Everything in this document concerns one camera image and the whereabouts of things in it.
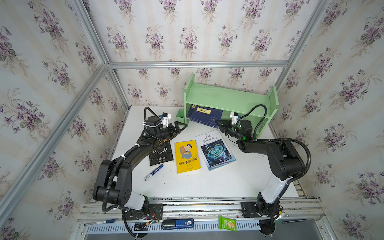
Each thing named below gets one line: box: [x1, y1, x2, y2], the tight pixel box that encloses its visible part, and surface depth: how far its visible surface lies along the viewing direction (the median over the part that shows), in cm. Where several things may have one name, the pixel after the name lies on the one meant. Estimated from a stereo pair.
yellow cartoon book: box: [174, 140, 201, 174], surface depth 93 cm
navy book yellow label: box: [190, 105, 223, 129], surface depth 92 cm
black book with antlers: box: [149, 139, 174, 166], surface depth 93 cm
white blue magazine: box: [193, 129, 236, 171], surface depth 97 cm
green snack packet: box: [218, 216, 237, 233], surface depth 71 cm
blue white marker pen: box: [144, 164, 164, 181], surface depth 87 cm
